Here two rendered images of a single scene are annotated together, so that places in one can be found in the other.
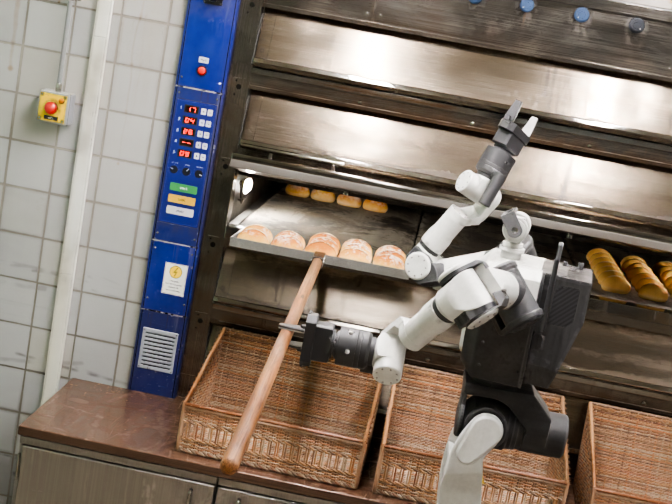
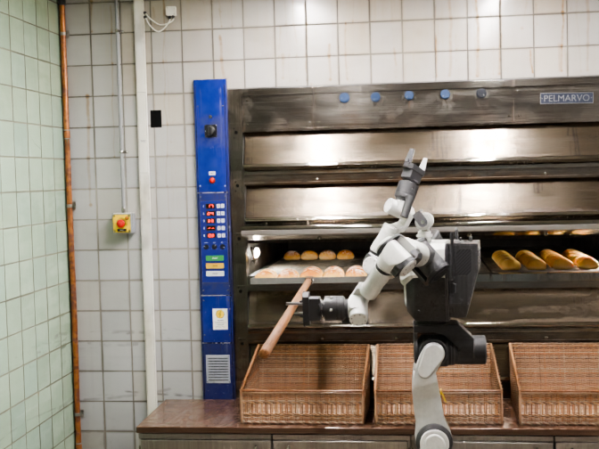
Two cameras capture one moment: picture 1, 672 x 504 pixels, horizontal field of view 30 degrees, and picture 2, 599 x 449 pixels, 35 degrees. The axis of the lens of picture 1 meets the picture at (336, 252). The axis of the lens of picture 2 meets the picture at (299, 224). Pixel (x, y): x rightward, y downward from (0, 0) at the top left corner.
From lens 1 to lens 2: 74 cm
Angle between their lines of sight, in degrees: 8
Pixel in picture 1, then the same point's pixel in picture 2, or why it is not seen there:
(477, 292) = (400, 252)
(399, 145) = (348, 200)
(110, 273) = (177, 324)
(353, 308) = not seen: hidden behind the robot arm
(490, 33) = (389, 118)
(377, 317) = not seen: hidden behind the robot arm
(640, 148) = (502, 169)
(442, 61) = (364, 142)
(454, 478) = (420, 389)
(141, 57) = (172, 180)
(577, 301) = (471, 257)
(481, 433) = (430, 355)
